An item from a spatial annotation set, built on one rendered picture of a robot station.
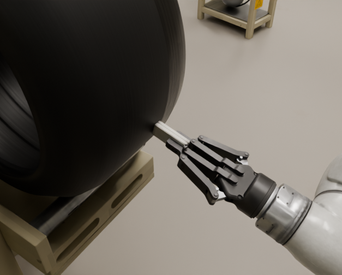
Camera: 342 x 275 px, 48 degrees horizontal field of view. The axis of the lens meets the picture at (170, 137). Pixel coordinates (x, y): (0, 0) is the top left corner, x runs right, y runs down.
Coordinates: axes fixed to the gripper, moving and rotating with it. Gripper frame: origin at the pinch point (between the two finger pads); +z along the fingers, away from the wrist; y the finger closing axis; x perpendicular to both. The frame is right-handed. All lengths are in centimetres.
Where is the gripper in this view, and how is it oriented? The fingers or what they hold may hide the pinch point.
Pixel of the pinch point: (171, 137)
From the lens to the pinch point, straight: 70.1
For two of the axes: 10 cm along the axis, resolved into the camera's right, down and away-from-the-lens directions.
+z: -8.0, -5.4, 2.4
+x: -2.0, 6.3, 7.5
